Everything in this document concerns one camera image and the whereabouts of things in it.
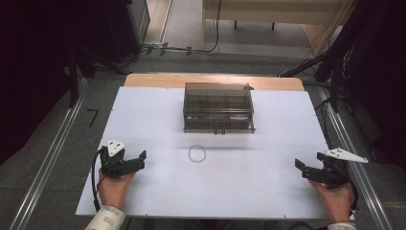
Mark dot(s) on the person's left hand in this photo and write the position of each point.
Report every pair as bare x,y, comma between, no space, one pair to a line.
113,190

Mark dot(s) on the wooden table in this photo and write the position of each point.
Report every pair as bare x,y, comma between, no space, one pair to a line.
153,80

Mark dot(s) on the black metal stand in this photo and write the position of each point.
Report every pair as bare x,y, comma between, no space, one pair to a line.
332,64
74,80

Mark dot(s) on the white table cover board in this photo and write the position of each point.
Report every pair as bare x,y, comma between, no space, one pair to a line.
242,179

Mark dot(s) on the aluminium floor rail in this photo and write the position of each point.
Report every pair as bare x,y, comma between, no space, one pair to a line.
360,179
48,159

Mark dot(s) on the dark cabinet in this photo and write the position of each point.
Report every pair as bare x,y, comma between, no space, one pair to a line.
127,28

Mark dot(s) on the smoky transparent compartment box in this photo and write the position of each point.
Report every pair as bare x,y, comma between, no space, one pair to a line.
218,107

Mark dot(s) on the dark curtain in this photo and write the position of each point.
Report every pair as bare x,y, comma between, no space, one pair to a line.
28,73

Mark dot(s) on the person's right hand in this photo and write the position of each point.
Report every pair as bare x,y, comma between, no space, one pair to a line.
335,199

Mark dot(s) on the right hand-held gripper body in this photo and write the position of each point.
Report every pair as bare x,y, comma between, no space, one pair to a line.
333,167

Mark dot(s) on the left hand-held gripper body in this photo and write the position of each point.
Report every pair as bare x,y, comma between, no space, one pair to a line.
112,161

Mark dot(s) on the light wooden bench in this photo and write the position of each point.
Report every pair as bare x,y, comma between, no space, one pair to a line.
268,12

